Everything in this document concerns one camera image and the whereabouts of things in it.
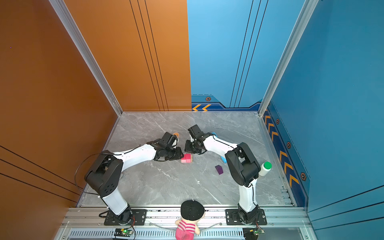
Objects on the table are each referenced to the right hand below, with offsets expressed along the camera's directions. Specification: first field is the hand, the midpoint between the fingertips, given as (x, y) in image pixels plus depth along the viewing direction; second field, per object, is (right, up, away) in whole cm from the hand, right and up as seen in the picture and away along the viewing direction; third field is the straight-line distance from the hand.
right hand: (184, 150), depth 92 cm
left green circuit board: (-28, -36, -22) cm, 50 cm away
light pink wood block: (-1, -6, -2) cm, 7 cm away
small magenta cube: (+3, -3, -3) cm, 5 cm away
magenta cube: (0, -3, -3) cm, 5 cm away
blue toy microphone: (+24, -5, +1) cm, 25 cm away
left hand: (-1, -2, -1) cm, 3 cm away
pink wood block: (+3, -6, -2) cm, 7 cm away
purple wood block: (+21, -11, -3) cm, 24 cm away
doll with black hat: (+5, -24, -25) cm, 35 cm away
